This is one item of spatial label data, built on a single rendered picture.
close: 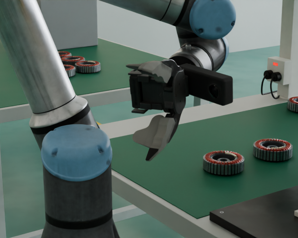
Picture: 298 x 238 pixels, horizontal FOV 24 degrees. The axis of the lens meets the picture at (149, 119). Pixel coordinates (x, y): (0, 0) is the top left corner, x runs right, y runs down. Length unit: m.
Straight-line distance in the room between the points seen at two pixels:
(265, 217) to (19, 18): 0.72
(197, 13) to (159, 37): 5.59
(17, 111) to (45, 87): 1.31
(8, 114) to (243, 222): 1.22
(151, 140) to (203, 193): 0.66
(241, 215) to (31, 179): 2.42
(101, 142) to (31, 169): 2.89
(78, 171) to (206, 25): 0.31
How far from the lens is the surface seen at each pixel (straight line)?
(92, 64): 3.08
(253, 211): 1.61
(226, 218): 1.57
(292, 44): 2.59
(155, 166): 1.91
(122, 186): 1.83
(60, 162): 1.12
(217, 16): 1.10
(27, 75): 1.24
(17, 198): 3.66
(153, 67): 1.03
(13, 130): 4.76
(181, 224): 1.63
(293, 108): 2.47
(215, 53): 1.26
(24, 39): 1.22
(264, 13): 7.51
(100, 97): 2.69
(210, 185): 1.79
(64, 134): 1.17
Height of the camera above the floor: 1.43
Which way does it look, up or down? 17 degrees down
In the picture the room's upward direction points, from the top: straight up
